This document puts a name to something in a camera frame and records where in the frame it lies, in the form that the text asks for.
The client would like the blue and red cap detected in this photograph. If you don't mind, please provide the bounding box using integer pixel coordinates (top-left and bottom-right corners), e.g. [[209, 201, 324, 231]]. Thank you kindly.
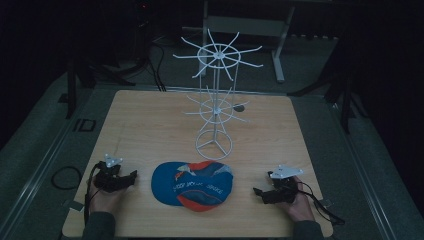
[[150, 160, 234, 213]]

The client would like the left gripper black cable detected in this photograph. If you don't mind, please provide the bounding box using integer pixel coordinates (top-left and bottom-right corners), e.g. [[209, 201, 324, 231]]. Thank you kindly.
[[83, 161, 102, 226]]

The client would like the black tripod stand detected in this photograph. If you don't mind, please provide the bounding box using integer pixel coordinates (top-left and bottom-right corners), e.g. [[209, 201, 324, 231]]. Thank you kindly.
[[109, 0, 168, 92]]

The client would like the black metal stand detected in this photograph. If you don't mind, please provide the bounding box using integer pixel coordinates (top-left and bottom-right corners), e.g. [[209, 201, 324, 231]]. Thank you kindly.
[[287, 66, 369, 135]]

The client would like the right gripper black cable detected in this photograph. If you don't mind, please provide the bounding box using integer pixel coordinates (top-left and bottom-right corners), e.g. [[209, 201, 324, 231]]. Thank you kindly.
[[295, 181, 346, 227]]

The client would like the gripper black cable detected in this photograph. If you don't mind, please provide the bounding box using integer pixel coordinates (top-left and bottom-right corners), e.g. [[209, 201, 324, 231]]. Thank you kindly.
[[295, 181, 346, 227], [83, 161, 102, 226]]

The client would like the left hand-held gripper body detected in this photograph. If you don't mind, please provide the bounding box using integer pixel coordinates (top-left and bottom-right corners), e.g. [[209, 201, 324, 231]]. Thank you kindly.
[[93, 153, 132, 193]]

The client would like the person's right hand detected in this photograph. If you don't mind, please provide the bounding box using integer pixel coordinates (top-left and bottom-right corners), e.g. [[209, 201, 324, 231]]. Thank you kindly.
[[275, 175, 316, 223]]

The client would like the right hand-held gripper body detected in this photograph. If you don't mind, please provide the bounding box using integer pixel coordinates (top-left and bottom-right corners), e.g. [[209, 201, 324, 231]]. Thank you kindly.
[[262, 164, 305, 205]]

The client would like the white metal table frame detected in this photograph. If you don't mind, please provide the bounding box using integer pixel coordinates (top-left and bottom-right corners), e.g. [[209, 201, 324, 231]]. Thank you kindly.
[[199, 0, 298, 84]]

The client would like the black cable loop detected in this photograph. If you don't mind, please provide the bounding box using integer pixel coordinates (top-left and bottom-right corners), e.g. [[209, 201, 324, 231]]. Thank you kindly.
[[50, 165, 83, 191]]

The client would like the person's left hand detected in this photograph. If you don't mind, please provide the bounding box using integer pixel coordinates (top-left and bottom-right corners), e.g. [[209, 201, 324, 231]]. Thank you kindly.
[[86, 177, 130, 215]]

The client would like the white wire hanger rack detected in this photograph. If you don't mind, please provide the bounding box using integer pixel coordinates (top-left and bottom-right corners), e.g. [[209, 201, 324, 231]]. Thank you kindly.
[[172, 28, 264, 162]]

